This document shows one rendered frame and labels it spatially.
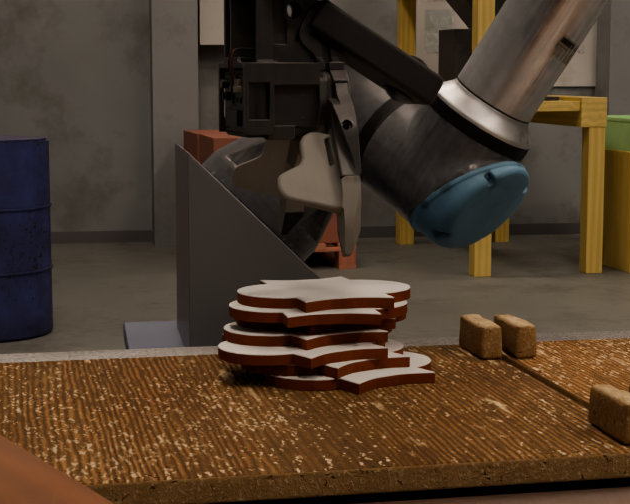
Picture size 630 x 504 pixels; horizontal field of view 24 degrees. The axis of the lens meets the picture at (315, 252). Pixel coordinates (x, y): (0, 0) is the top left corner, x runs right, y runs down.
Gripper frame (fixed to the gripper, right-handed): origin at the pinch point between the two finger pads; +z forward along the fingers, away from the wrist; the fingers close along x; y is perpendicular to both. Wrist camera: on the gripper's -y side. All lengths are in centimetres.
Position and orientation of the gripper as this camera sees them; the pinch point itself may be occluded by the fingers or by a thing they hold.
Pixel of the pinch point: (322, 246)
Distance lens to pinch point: 110.2
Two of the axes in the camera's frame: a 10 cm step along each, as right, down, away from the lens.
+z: 0.0, 9.9, 1.2
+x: 3.2, 1.2, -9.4
